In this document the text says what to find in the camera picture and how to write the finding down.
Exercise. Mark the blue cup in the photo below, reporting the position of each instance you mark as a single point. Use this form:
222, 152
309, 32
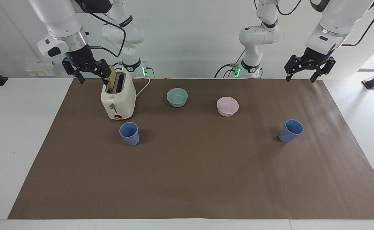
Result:
289, 131
130, 134

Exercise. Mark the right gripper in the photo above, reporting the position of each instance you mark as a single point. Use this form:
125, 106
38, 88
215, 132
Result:
80, 55

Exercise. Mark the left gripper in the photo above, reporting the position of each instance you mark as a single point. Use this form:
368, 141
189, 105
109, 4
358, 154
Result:
315, 55

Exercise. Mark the white socket box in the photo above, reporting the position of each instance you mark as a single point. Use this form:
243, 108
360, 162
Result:
40, 69

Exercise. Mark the toast slice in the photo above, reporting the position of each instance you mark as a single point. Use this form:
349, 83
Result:
111, 80

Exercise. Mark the pink bowl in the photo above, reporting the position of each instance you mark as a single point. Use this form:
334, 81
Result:
227, 107

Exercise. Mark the green bowl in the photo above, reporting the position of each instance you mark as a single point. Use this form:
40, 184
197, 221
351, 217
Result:
177, 97

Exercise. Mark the cream toaster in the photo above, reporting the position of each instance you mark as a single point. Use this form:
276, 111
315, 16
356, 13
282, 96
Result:
118, 102

